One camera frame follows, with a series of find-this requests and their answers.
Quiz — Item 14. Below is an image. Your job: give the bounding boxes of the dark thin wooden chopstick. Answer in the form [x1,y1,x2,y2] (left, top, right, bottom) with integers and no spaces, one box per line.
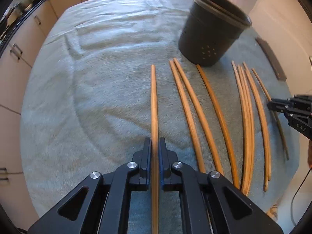
[252,68,289,161]

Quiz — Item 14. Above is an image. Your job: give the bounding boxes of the beige kitchen base cabinets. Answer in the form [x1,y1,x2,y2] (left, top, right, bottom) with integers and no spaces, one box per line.
[1,0,87,230]

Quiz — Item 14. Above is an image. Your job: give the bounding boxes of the black perforated utensil holder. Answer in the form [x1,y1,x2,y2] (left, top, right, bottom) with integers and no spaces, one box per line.
[178,0,252,66]

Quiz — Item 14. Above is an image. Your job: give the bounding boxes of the grey-green towel table cover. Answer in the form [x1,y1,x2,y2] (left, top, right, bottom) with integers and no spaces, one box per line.
[20,0,299,217]

